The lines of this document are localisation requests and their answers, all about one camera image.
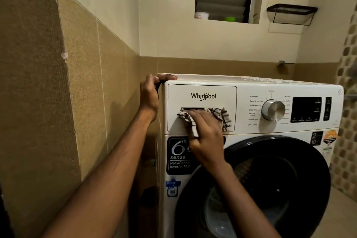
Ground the person's left hand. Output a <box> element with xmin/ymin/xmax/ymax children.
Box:
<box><xmin>139</xmin><ymin>74</ymin><xmax>178</xmax><ymax>122</ymax></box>

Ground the person's right hand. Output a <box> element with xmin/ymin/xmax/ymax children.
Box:
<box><xmin>186</xmin><ymin>109</ymin><xmax>226</xmax><ymax>166</ymax></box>

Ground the white black-striped cleaning cloth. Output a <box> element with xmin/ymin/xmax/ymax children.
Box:
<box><xmin>177</xmin><ymin>107</ymin><xmax>232</xmax><ymax>138</ymax></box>

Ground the person's right forearm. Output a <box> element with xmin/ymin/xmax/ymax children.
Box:
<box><xmin>206</xmin><ymin>160</ymin><xmax>281</xmax><ymax>238</ymax></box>

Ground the person's left forearm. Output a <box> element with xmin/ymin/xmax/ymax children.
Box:
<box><xmin>42</xmin><ymin>107</ymin><xmax>157</xmax><ymax>238</ymax></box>

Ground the white detergent drawer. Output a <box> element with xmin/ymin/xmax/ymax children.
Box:
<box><xmin>167</xmin><ymin>84</ymin><xmax>237</xmax><ymax>133</ymax></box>

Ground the black feature sticker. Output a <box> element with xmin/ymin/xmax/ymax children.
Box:
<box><xmin>166</xmin><ymin>136</ymin><xmax>201</xmax><ymax>175</ymax></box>

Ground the white front-load washing machine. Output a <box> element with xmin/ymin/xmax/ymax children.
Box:
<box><xmin>155</xmin><ymin>73</ymin><xmax>345</xmax><ymax>238</ymax></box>

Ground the blue detergent sticker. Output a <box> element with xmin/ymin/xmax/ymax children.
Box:
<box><xmin>165</xmin><ymin>178</ymin><xmax>182</xmax><ymax>198</ymax></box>

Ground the silver program dial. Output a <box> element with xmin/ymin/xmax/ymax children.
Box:
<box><xmin>261</xmin><ymin>99</ymin><xmax>286</xmax><ymax>122</ymax></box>

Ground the black round washer door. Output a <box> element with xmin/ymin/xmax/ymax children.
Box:
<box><xmin>174</xmin><ymin>136</ymin><xmax>331</xmax><ymax>238</ymax></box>

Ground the black display panel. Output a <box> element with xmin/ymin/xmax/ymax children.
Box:
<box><xmin>290</xmin><ymin>97</ymin><xmax>322</xmax><ymax>123</ymax></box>

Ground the black warranty sticker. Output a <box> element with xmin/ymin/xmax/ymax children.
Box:
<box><xmin>310</xmin><ymin>131</ymin><xmax>324</xmax><ymax>146</ymax></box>

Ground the orange round sticker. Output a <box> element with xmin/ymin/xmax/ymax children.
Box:
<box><xmin>323</xmin><ymin>130</ymin><xmax>338</xmax><ymax>146</ymax></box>

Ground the black wire wall shelf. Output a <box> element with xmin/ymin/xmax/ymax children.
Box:
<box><xmin>266</xmin><ymin>4</ymin><xmax>318</xmax><ymax>26</ymax></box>

